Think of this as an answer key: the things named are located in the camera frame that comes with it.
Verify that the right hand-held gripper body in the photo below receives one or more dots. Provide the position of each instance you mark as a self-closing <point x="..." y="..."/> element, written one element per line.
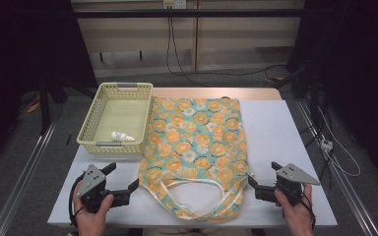
<point x="290" y="180"/>

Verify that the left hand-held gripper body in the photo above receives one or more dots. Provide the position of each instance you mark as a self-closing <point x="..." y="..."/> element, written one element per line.
<point x="90" y="182"/>

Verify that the small white bottle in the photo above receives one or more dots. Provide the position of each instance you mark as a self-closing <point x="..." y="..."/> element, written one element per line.
<point x="120" y="136"/>

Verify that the pale yellow plastic basket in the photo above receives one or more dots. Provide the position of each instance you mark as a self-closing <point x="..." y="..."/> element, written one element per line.
<point x="121" y="113"/>

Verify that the orange print fabric tote bag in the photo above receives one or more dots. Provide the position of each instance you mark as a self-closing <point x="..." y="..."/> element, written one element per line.
<point x="193" y="137"/>

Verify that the person's right hand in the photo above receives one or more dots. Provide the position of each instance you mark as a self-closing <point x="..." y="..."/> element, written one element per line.
<point x="297" y="219"/>

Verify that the person's left hand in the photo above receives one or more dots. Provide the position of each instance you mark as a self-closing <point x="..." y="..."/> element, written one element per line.
<point x="92" y="223"/>

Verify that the white table mat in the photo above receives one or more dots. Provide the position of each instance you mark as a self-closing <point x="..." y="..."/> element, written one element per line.
<point x="275" y="131"/>

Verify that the white power strip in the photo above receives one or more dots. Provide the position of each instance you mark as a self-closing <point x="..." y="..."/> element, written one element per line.
<point x="327" y="145"/>

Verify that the black metal stand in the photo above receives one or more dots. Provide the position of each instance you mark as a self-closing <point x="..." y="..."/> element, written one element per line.
<point x="44" y="108"/>

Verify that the yellow floor marker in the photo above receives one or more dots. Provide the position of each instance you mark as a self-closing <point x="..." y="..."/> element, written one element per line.
<point x="33" y="107"/>

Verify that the aluminium floor rail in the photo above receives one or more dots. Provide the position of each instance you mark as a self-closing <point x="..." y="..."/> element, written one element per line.
<point x="19" y="183"/>
<point x="351" y="196"/>

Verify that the white wall outlet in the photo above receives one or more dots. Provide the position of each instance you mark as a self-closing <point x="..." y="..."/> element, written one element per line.
<point x="174" y="3"/>

